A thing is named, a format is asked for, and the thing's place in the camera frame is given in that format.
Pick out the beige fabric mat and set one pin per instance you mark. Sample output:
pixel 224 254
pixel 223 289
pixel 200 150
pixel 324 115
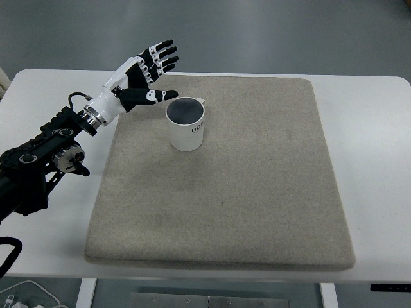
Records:
pixel 224 205

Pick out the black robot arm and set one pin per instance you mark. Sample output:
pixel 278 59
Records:
pixel 29 173

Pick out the black table control panel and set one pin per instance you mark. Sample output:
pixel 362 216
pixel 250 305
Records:
pixel 390 287

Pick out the white and black hand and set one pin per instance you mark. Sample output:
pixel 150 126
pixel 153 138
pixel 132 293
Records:
pixel 107 104

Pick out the white table leg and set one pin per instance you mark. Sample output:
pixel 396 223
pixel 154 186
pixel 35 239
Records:
pixel 328 296
pixel 86 293

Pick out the white cup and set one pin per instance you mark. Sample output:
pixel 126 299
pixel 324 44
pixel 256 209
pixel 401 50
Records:
pixel 186 134

